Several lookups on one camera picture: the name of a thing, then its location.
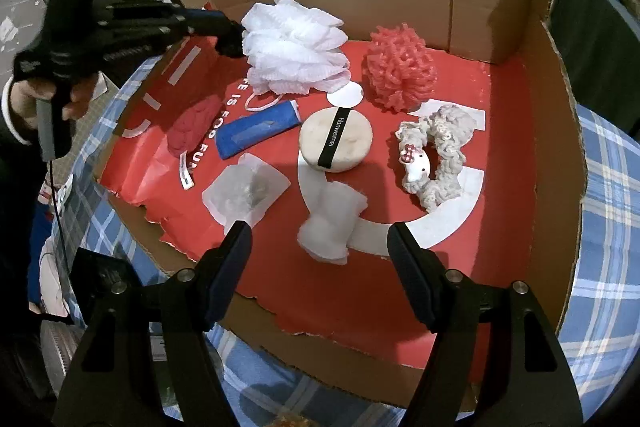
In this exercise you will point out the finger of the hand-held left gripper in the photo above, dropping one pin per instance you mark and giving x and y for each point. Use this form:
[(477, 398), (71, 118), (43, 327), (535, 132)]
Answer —
[(210, 21), (227, 47)]

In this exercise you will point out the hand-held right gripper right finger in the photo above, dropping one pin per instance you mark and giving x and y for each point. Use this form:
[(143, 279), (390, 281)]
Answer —
[(415, 282)]

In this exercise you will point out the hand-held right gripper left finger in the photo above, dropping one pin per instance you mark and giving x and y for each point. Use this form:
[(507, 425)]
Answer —
[(227, 282)]

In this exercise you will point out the white mesh bath pouf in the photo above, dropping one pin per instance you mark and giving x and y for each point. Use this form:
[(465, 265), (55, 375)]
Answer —
[(290, 47)]

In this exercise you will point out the blue cloth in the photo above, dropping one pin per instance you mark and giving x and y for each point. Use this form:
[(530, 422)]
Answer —
[(255, 132)]

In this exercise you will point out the red knitted cloth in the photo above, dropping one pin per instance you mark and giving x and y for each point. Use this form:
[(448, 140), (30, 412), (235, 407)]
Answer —
[(192, 129)]

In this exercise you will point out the translucent white packet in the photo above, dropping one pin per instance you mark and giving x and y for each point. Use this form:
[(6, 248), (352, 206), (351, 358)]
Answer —
[(245, 192)]

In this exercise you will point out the cream scrunchie with cat charm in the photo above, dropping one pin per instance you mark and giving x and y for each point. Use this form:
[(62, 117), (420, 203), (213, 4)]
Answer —
[(445, 157)]

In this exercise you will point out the beige powder puff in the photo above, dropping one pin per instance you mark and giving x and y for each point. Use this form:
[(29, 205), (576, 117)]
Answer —
[(335, 137)]

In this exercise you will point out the person's left hand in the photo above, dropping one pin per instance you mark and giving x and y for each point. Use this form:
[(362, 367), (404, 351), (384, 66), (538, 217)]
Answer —
[(80, 99)]

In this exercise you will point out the red mesh bath pouf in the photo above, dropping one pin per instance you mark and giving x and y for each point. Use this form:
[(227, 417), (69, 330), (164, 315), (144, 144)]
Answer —
[(400, 67)]

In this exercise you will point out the table with dark green cloth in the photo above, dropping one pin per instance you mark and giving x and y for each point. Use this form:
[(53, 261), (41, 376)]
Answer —
[(595, 42)]

